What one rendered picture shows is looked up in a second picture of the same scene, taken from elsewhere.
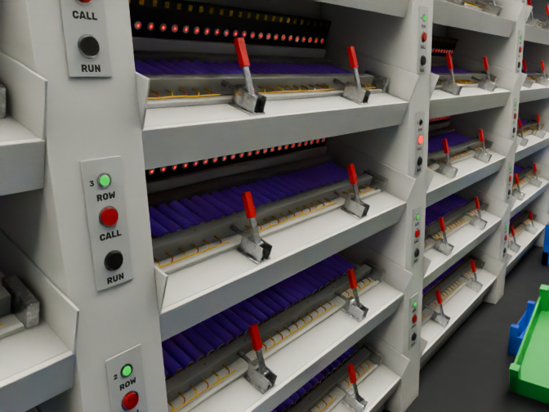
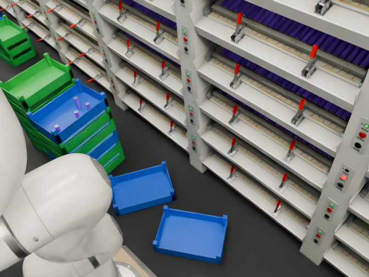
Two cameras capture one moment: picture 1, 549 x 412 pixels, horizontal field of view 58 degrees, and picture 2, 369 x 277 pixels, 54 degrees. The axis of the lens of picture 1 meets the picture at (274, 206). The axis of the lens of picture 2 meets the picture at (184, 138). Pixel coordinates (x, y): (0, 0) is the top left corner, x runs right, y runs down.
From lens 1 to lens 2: 144 cm
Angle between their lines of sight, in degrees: 88
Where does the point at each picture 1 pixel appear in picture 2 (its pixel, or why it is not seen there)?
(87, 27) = (186, 45)
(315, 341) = (257, 170)
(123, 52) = (193, 53)
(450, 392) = not seen: outside the picture
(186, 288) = (210, 109)
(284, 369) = (239, 160)
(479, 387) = not seen: outside the picture
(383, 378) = (298, 230)
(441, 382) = not seen: outside the picture
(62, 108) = (182, 56)
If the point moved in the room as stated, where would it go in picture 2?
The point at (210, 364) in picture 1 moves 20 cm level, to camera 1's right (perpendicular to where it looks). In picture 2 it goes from (229, 135) to (227, 171)
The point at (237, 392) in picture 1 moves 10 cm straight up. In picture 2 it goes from (226, 147) to (227, 131)
